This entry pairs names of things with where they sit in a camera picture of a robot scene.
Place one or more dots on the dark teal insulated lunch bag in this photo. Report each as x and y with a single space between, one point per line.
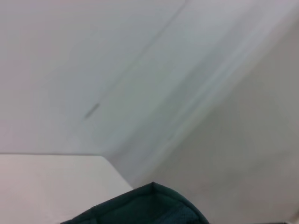
144 207

